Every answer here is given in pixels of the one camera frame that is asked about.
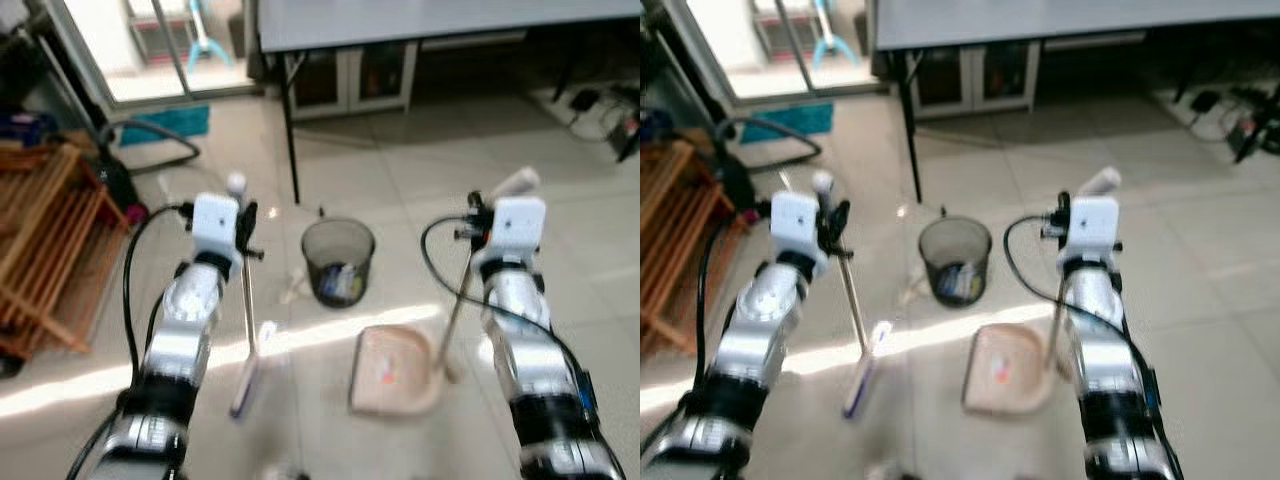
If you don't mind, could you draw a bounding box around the broom with metal stick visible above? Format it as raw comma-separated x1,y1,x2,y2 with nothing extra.
227,172,278,419
811,170,894,419

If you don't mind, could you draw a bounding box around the beige long-handled dustpan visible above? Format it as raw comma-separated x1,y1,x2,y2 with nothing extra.
349,167,542,418
962,166,1124,416

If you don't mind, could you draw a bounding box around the teal floor mat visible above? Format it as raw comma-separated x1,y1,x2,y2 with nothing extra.
742,101,835,146
118,104,212,149

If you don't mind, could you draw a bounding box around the black mesh waste bin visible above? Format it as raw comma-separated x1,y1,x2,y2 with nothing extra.
301,217,377,309
918,215,994,307

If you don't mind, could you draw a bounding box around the black vacuum cleaner body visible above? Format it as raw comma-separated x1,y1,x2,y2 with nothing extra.
94,152,153,229
714,148,763,223

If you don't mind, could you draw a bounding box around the white power strip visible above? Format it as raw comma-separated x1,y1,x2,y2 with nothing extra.
1158,85,1280,143
532,85,641,143

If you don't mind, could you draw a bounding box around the brown wooden slatted rack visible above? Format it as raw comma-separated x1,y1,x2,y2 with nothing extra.
640,140,749,353
0,143,133,359

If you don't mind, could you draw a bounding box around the white low cabinet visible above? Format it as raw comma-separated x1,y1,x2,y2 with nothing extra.
905,41,1042,120
284,42,420,122

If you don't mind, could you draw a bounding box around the glass sliding door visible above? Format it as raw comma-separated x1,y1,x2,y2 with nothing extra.
40,0,263,113
660,0,881,109

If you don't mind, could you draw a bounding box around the light blue forked stand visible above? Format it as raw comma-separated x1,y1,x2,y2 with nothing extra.
809,0,860,71
184,0,237,73

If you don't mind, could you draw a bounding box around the grey table with black legs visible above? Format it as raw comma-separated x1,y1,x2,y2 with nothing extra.
256,0,641,205
872,0,1280,204

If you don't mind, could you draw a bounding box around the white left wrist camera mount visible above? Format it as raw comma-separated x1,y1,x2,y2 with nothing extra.
769,190,831,279
189,193,244,278

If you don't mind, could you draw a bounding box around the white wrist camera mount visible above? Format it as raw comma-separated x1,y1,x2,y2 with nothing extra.
479,196,548,277
769,190,831,279
1064,195,1120,273
189,193,244,278

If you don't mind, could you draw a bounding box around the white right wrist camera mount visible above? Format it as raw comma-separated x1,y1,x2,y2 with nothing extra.
1064,195,1120,273
479,196,548,277

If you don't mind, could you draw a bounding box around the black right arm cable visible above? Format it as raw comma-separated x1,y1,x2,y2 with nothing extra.
1003,214,1166,421
420,214,601,421

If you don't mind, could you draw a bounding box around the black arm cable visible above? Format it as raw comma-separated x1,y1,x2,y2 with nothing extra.
640,205,776,471
66,203,197,480
420,214,601,421
1003,214,1166,421

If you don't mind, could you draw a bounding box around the black curved hose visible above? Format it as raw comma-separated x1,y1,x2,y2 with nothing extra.
714,116,824,173
98,119,202,177

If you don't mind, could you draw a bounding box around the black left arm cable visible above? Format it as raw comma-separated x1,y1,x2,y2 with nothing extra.
66,203,197,480
640,205,776,471

